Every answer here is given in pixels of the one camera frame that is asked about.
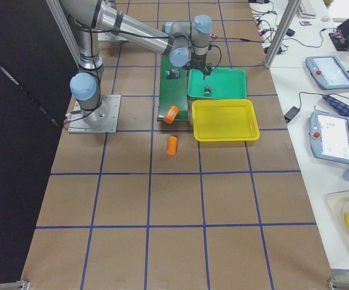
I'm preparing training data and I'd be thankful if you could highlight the orange cylinder with numbers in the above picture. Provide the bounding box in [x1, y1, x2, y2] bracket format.
[163, 105, 179, 124]

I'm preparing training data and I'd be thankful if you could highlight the upper teach pendant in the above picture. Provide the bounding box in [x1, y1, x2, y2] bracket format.
[305, 56, 349, 90]

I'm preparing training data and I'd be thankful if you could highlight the yellow plastic tray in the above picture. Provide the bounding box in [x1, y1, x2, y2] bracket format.
[192, 99, 260, 142]

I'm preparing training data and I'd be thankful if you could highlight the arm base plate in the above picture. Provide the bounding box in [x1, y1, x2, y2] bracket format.
[65, 94, 122, 134]

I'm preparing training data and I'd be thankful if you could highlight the lower teach pendant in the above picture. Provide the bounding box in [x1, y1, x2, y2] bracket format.
[309, 111, 349, 164]

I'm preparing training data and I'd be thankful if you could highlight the green conveyor belt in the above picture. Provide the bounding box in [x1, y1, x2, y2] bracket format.
[156, 25, 191, 123]

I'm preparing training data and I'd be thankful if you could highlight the green push button switch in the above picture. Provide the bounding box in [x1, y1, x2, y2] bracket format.
[203, 85, 212, 97]

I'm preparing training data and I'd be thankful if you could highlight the red black power cable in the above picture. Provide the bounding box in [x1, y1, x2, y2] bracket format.
[210, 33, 266, 45]

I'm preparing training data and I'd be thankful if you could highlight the green plastic tray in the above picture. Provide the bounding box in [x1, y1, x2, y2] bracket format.
[188, 67, 247, 100]

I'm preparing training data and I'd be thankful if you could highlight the blue plaid cloth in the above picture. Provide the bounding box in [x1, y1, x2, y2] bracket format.
[322, 95, 349, 118]

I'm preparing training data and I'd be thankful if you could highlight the plain orange cylinder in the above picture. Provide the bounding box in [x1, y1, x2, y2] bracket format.
[166, 135, 178, 155]

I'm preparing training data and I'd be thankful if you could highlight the aluminium frame post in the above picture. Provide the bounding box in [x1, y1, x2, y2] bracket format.
[264, 0, 300, 68]

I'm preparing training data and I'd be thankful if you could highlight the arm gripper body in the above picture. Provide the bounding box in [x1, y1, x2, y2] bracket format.
[184, 54, 212, 76]

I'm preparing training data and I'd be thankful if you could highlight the teach pendant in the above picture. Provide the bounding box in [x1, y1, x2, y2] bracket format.
[305, 56, 349, 90]
[309, 111, 349, 164]

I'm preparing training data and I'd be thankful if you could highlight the black power adapter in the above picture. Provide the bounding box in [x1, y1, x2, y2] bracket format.
[284, 106, 300, 124]

